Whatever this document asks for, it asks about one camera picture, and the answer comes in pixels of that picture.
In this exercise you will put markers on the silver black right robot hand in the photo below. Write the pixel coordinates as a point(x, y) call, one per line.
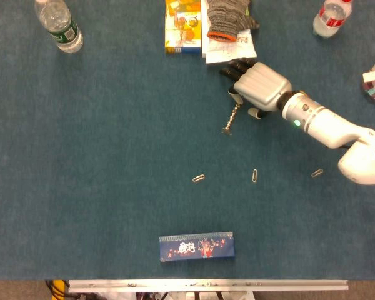
point(262, 86)

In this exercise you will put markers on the magnetic bead rod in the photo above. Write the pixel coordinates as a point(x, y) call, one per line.
point(232, 117)

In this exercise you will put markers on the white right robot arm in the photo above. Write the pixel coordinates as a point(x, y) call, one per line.
point(325, 125)

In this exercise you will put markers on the white printed paper sheet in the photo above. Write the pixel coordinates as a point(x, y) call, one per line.
point(234, 50)

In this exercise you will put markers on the grey knit work glove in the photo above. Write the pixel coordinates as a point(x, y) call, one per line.
point(225, 18)

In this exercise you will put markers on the white box with green edge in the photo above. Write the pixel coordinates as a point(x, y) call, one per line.
point(203, 31)

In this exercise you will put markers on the red label plastic bottle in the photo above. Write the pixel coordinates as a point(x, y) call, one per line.
point(331, 20)

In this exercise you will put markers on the yellow orange printed box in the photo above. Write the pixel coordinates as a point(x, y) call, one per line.
point(182, 28)

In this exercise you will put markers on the blue felt table cloth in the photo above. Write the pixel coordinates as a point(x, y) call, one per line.
point(112, 140)

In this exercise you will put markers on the dark blue printed pencil box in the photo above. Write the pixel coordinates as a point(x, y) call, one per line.
point(197, 248)

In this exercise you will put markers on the green label water bottle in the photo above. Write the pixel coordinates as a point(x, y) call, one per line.
point(64, 31)

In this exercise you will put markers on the aluminium profile rail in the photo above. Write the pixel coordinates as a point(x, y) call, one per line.
point(206, 285)

